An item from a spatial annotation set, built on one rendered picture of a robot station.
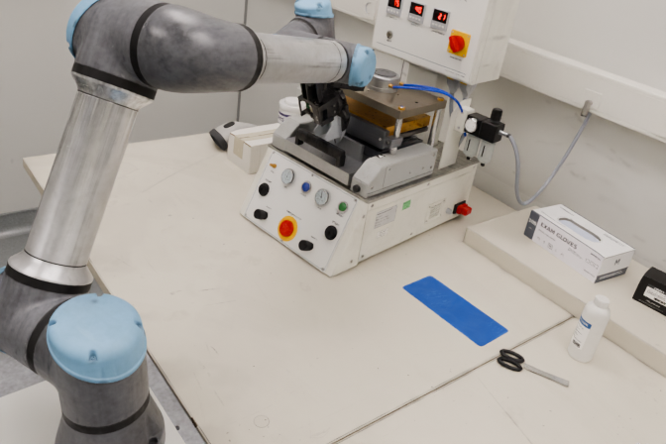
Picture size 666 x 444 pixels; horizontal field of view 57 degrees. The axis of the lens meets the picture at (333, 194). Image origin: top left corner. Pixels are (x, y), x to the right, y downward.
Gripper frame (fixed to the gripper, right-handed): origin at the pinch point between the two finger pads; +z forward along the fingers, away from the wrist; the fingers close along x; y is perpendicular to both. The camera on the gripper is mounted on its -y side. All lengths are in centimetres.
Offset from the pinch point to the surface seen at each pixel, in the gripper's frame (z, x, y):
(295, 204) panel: 11.4, -0.8, 15.2
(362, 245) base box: 16.6, 17.0, 11.4
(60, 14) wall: 8, -151, 2
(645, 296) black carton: 29, 68, -26
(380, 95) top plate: -7.3, 4.0, -11.2
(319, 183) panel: 6.3, 3.0, 10.0
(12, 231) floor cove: 85, -154, 57
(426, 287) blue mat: 24.4, 32.1, 6.8
